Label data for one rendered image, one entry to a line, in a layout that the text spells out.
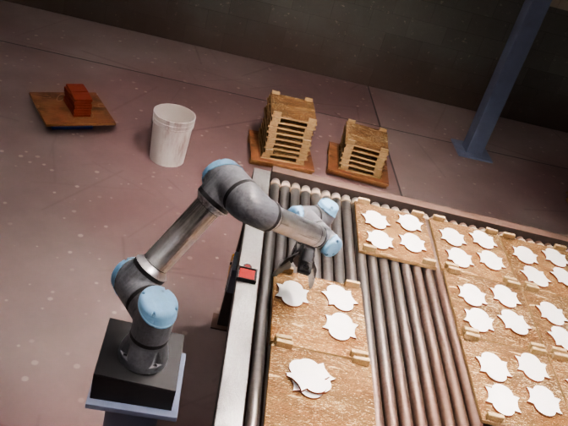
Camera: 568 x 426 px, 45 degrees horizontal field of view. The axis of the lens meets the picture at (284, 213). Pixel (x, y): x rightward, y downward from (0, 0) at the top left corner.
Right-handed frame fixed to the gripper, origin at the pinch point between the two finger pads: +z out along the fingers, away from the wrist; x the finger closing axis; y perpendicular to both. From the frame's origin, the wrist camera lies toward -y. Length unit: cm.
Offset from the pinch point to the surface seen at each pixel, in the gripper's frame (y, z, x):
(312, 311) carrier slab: -6.8, 4.0, -9.8
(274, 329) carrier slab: -20.2, 6.8, 3.9
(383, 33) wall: 498, -6, -110
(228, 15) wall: 496, 37, 43
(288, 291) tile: 1.0, 4.0, -0.6
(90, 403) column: -59, 23, 55
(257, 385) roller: -45.5, 10.6, 8.0
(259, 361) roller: -35.0, 9.9, 7.7
